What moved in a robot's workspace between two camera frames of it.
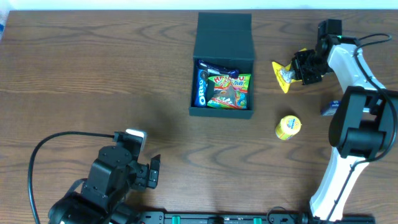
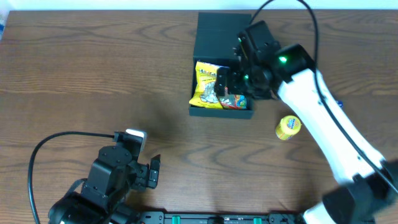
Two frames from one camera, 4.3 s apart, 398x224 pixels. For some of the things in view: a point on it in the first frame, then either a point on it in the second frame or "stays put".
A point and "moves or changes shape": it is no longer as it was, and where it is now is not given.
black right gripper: (306, 66) to (229, 81)
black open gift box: (226, 40) stays put
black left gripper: (148, 175) stays put
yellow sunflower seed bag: (285, 75) moves or changes shape
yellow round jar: (288, 126) stays put
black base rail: (244, 218) stays put
